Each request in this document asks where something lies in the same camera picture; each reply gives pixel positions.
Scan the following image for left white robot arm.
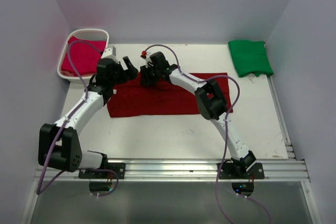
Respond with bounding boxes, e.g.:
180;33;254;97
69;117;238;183
38;57;138;172

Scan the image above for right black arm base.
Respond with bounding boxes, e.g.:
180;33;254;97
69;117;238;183
217;161;265;179

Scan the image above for white perforated plastic basket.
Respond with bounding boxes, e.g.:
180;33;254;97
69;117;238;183
57;28;109;83

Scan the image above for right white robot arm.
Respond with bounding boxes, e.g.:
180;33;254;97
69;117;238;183
140;51;256;178

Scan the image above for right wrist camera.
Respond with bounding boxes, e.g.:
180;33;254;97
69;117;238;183
140;51;153;68

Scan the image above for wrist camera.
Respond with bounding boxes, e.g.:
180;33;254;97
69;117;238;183
101;45;117;60
140;51;153;68

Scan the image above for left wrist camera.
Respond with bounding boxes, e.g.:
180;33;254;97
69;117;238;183
101;45;117;60

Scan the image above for dark red t shirt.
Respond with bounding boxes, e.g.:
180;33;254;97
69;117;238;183
107;72;233;118

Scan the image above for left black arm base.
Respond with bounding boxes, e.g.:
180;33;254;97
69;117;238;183
78;162;126;179

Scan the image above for folded pink t shirt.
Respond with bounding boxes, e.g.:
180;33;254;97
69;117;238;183
68;36;106;77

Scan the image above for aluminium mounting rail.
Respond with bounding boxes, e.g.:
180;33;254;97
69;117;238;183
33;158;312;182

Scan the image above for folded green t shirt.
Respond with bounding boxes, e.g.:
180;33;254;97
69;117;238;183
228;40;274;78

